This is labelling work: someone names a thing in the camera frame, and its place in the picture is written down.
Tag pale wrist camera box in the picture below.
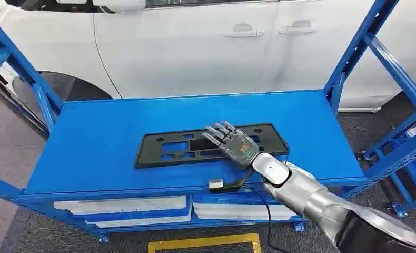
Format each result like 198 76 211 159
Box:
209 179 242 194

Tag white car door handle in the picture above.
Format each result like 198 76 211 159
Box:
278 20 318 35
224 23 264 38

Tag black plastic plate frame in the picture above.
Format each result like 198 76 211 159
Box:
135 123 290 169

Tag black car wheel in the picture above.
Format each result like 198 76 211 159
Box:
12 71 113 123

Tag long white trim part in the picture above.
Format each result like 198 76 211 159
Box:
54 195 188 216
193 201 298 221
85 209 192 229

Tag white car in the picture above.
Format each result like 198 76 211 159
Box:
0 0 416 113

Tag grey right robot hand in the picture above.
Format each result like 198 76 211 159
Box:
202 121 261 170

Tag blue metal shelf rack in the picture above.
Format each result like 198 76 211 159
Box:
0 0 416 245
360 111 416 219

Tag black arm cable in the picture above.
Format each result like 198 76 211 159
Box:
242 184 285 253

